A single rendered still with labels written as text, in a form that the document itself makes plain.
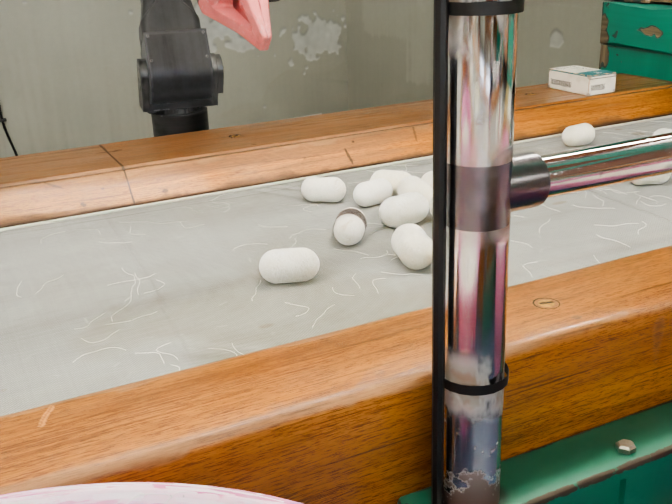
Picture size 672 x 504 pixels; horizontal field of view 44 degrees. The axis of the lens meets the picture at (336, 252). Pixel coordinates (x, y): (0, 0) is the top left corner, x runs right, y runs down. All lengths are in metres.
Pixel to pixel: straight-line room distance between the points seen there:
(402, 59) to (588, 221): 2.13
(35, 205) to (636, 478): 0.44
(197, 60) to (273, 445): 0.65
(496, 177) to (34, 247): 0.37
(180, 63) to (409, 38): 1.77
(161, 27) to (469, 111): 0.68
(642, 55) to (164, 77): 0.52
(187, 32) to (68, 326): 0.53
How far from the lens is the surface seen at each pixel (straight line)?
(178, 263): 0.51
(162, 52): 0.91
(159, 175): 0.65
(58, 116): 2.58
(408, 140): 0.73
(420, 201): 0.55
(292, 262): 0.46
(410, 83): 2.65
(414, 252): 0.47
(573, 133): 0.76
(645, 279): 0.42
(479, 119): 0.27
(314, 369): 0.33
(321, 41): 2.89
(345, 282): 0.47
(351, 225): 0.51
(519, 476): 0.36
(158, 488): 0.26
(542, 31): 2.20
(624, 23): 1.01
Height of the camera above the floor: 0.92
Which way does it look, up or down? 21 degrees down
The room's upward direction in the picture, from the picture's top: 2 degrees counter-clockwise
